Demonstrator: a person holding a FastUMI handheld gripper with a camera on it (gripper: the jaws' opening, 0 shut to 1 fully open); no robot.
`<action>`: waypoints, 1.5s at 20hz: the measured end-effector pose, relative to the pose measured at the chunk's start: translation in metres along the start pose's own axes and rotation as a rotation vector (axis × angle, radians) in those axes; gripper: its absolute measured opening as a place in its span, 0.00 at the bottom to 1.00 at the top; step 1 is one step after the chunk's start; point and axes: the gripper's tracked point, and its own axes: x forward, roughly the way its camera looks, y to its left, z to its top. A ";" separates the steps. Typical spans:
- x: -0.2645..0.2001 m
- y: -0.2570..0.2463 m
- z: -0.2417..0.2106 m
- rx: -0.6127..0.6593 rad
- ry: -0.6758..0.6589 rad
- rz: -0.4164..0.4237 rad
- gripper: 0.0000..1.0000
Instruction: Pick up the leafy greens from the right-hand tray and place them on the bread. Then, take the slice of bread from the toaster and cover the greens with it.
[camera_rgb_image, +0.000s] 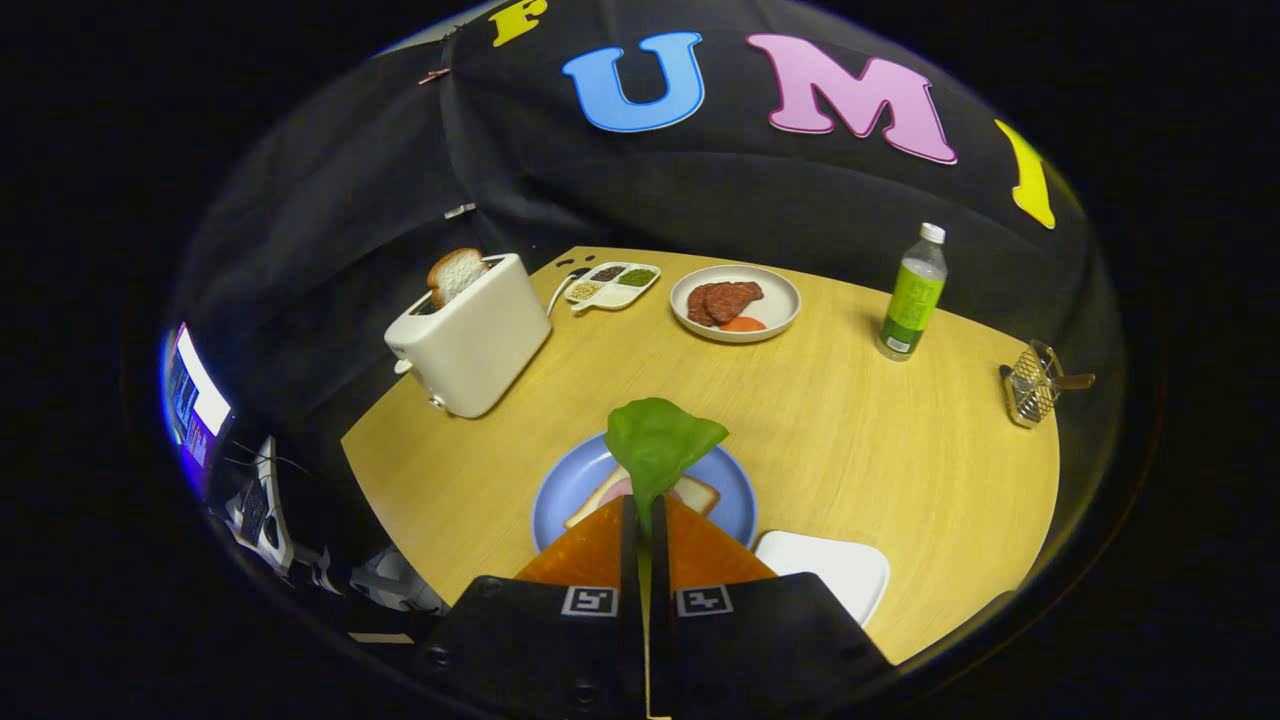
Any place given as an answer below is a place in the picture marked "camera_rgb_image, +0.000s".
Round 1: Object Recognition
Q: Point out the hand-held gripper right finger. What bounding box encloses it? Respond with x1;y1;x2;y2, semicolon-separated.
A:
648;495;896;720

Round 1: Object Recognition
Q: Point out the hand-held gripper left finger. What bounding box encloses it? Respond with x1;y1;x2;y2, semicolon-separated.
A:
425;495;643;720

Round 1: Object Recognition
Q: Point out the green lettuce leaf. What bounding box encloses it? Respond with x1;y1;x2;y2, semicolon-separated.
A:
604;397;730;541

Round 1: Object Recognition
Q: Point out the crusty white bread slice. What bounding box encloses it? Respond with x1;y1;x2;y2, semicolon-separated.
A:
427;248;491;309

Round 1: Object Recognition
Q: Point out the pink ham slice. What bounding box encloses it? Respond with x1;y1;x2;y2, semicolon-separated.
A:
600;478;681;511

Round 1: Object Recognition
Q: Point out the blue round plate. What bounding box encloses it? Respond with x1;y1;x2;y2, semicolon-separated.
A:
531;433;758;554

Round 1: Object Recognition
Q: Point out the white square plate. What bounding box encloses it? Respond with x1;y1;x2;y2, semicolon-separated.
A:
753;530;891;628

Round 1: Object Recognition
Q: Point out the divided white condiment tray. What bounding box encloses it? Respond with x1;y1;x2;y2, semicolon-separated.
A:
563;261;662;312

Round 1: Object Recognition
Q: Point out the white toaster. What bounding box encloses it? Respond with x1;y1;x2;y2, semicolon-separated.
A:
384;253;553;419

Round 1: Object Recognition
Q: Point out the round white plate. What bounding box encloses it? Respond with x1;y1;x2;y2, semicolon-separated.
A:
669;264;802;345

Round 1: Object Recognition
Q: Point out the green label water bottle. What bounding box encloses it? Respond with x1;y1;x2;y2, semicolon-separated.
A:
876;222;948;362

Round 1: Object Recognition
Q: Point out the white device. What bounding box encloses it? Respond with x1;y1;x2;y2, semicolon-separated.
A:
225;435;296;576

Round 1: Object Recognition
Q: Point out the black backdrop cloth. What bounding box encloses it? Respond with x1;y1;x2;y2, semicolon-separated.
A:
165;0;1101;471

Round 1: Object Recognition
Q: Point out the computer monitor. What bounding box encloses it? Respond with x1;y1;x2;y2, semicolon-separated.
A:
160;322;236;496

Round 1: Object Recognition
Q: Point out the white toaster cable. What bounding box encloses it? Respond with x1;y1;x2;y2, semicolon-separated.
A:
546;265;593;319

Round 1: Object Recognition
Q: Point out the wire basket with wooden handle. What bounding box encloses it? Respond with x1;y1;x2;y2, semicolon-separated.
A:
999;340;1097;429

